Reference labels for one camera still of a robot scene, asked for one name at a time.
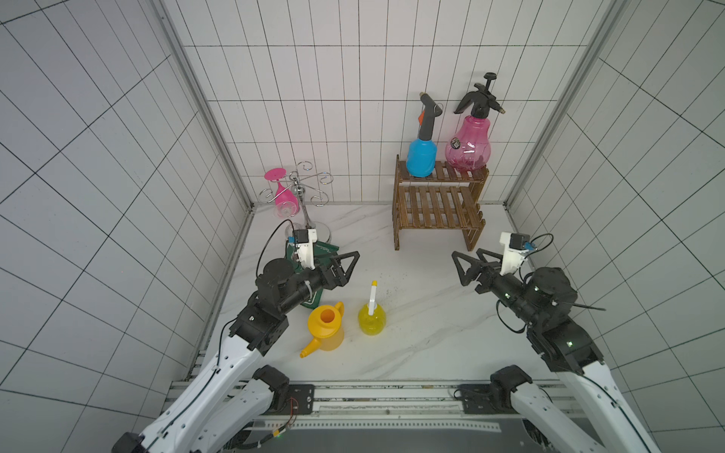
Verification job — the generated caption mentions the chrome wine glass rack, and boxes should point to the chrome wine glass rack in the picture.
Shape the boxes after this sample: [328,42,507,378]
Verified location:
[260,160,334,242]

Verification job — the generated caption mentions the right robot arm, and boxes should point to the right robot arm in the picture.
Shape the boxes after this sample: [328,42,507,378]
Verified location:
[451,249,659,452]

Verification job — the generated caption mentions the yellow watering can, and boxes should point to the yellow watering can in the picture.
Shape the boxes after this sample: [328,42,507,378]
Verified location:
[299,302,345,359]

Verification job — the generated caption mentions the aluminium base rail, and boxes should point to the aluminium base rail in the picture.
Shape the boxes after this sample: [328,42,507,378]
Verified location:
[163,378,615,434]

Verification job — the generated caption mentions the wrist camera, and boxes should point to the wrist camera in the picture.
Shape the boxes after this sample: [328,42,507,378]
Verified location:
[288,228,317,269]
[500,232,536,276]

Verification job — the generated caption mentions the pink pressure sprayer bottle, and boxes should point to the pink pressure sprayer bottle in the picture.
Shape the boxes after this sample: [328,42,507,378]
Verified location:
[446,72,505,172]

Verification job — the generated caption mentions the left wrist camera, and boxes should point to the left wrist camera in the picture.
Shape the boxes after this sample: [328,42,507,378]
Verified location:
[288,228,317,269]

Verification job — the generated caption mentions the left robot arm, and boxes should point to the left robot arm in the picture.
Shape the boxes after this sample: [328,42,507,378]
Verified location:
[113,251,360,452]

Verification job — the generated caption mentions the blue spray bottle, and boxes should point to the blue spray bottle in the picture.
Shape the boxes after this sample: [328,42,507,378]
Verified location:
[406,92,443,179]

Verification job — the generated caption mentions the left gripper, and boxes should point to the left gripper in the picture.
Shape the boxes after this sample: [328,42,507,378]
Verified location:
[279,252,360,313]

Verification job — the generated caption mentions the wooden two-tier shelf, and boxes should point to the wooden two-tier shelf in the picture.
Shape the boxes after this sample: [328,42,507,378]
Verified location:
[392,159,489,251]

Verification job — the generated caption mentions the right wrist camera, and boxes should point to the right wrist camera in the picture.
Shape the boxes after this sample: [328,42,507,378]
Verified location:
[500,232,536,276]

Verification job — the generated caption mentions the pink wine glass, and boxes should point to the pink wine glass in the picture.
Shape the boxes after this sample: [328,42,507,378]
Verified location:
[261,168,300,218]

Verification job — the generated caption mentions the green snack bag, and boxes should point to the green snack bag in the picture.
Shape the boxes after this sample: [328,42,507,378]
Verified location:
[293,237,341,310]

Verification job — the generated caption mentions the yellow spray bottle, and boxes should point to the yellow spray bottle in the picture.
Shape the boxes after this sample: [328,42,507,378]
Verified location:
[358,280,386,336]

